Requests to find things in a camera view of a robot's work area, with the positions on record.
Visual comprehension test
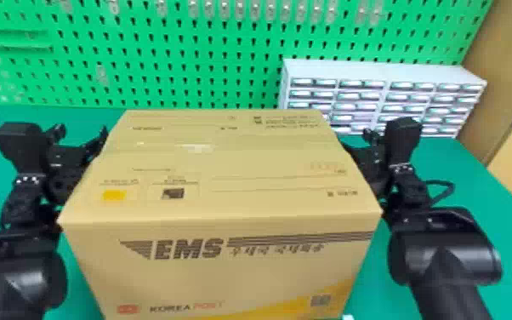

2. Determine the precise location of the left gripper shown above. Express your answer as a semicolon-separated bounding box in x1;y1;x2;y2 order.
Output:
43;123;109;205

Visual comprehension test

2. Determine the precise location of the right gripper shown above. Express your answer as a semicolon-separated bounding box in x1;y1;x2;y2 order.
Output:
349;128;391;198

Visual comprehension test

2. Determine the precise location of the cardboard box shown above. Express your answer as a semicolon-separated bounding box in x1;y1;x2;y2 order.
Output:
57;108;383;320

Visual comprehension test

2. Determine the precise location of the white drawer cabinet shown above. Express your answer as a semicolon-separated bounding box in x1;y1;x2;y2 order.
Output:
277;58;489;139

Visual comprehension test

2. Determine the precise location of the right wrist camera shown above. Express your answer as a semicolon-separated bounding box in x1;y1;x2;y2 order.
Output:
383;116;424;166

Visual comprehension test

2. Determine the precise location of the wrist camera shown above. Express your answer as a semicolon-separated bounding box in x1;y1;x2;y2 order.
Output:
0;122;46;176
383;116;424;166

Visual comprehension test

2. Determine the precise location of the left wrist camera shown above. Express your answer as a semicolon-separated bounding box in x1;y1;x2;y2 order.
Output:
0;122;46;176

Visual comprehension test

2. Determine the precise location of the black cable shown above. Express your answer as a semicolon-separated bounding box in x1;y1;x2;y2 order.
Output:
424;179;457;208

